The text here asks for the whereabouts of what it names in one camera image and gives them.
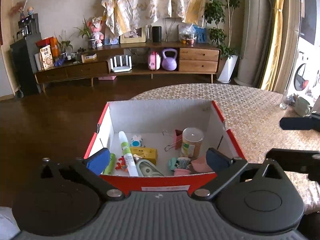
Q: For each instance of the pink toy case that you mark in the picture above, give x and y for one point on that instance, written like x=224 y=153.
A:
x=154 y=61

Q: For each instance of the green white spray bottle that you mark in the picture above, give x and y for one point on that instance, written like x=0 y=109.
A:
x=128 y=157

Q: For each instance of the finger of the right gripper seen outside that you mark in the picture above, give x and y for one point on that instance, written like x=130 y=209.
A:
x=300 y=123

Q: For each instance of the yellow small box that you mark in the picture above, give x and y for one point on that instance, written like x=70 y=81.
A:
x=149 y=154

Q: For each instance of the floral hanging cloth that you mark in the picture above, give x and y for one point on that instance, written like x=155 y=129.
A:
x=123 y=16

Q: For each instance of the wooden tv console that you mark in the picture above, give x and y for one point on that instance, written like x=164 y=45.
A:
x=138 y=59

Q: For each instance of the yellow curtain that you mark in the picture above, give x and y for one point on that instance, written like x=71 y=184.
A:
x=274 y=46

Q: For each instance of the snack package box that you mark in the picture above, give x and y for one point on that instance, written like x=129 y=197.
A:
x=46 y=57

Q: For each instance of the pink doll figure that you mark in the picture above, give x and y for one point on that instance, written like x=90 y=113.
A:
x=96 y=29

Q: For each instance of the white wifi router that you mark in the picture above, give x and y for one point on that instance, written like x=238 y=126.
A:
x=120 y=63

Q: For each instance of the red cardboard box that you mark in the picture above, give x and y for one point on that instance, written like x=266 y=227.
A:
x=156 y=121

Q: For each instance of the washing machine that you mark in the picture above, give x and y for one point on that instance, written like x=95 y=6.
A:
x=304 y=80

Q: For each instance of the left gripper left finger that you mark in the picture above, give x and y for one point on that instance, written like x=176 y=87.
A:
x=79 y=181

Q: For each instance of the small jar with cork stoppers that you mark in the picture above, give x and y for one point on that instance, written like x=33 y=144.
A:
x=182 y=163

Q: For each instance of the green tube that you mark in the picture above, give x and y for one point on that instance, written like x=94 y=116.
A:
x=111 y=166

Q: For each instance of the green yellow tin can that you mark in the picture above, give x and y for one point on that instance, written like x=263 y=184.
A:
x=192 y=139

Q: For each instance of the pink binder clip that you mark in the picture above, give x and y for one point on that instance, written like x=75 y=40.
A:
x=177 y=139

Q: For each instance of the blue picture card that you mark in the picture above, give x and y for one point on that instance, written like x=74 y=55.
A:
x=201 y=34

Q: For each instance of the red crab toy figure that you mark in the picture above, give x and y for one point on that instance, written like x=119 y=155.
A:
x=121 y=165

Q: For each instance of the blue white rabbit toy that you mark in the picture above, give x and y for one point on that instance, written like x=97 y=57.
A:
x=137 y=141

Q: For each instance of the clear drinking glass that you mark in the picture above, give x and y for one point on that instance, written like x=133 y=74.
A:
x=286 y=100

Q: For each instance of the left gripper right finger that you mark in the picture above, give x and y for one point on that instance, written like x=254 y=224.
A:
x=225 y=168

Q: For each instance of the bag of fruit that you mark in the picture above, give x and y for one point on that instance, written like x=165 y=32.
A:
x=187 y=34

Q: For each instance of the black cylinder speaker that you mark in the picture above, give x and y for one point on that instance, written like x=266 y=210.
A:
x=156 y=32

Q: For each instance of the potted tree white planter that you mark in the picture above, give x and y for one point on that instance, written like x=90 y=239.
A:
x=219 y=14

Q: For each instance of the framed picture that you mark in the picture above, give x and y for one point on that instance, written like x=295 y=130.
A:
x=134 y=36

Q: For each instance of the purple kettlebell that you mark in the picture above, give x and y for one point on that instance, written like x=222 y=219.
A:
x=169 y=63

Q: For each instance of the black cabinet with coffee machine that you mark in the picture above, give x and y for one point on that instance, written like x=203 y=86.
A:
x=23 y=50

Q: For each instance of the oval clock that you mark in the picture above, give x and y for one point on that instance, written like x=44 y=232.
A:
x=146 y=169

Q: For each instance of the teal egg-shaped toy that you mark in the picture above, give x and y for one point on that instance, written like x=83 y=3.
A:
x=172 y=164

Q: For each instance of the green ceramic mug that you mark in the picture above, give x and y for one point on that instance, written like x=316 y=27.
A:
x=302 y=107

